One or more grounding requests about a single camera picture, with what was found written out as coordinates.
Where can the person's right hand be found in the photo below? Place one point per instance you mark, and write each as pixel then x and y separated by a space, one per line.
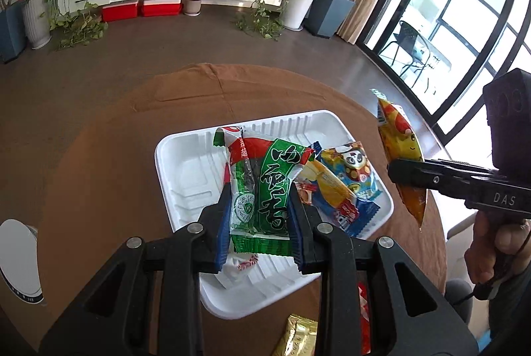
pixel 489 248

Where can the leafy tree in blue planter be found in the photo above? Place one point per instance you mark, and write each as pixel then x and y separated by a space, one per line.
pixel 10 32

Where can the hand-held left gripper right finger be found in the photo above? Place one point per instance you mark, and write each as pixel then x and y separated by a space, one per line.
pixel 296 231

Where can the beige sofa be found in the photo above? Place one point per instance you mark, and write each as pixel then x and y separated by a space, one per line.
pixel 460 244

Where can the brown flower pot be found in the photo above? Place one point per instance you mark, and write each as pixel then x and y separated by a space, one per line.
pixel 192 6

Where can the black outdoor chair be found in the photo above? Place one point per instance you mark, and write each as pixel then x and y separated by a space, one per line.
pixel 404 44

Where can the panda print snack packet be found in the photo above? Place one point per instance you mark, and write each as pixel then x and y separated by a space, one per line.
pixel 352 167

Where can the gold snack packet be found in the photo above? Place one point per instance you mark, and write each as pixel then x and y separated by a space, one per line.
pixel 296 335

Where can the outdoor glass table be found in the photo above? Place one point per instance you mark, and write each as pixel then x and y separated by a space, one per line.
pixel 437 55

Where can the red storage box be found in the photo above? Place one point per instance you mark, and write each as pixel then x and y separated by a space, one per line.
pixel 161 7
pixel 119 12

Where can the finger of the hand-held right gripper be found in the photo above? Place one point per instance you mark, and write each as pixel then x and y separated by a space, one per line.
pixel 468 169
pixel 427 177

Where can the white round trash can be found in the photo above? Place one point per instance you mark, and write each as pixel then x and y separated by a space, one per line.
pixel 18 260

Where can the glass sliding door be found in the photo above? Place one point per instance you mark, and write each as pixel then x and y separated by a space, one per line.
pixel 464 7

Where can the white plastic tray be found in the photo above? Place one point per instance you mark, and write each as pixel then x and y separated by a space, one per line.
pixel 186 173

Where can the plant in ribbed white pot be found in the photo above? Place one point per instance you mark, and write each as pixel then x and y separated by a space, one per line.
pixel 37 24

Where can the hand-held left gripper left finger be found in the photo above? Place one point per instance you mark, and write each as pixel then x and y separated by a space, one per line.
pixel 224 231

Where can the green white red snack packet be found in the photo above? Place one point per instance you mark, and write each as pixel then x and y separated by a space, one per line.
pixel 241 208

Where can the blue snack packet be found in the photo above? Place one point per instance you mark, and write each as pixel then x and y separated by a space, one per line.
pixel 336 198

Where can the yellow orange snack packet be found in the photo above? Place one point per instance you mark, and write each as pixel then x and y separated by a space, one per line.
pixel 400 136

